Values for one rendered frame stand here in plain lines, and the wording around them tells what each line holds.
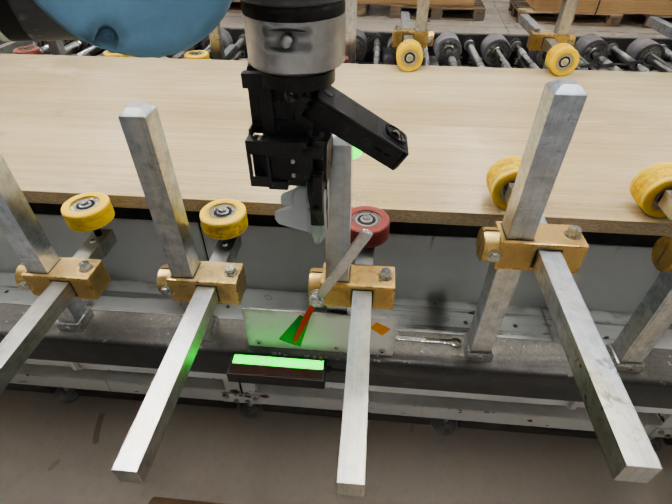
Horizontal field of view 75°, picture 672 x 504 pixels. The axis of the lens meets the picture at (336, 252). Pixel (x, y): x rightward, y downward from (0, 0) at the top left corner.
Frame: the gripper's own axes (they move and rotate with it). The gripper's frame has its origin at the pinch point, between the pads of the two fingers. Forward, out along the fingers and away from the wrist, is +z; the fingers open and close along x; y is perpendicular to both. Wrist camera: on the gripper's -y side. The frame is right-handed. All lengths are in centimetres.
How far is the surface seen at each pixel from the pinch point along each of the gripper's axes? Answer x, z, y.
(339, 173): -6.1, -5.1, -1.5
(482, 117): -64, 11, -32
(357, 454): 20.0, 14.9, -5.7
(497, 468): -19, 101, -49
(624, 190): -32, 11, -53
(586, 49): -156, 19, -91
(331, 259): -6.1, 9.5, -0.3
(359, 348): 5.6, 14.9, -5.3
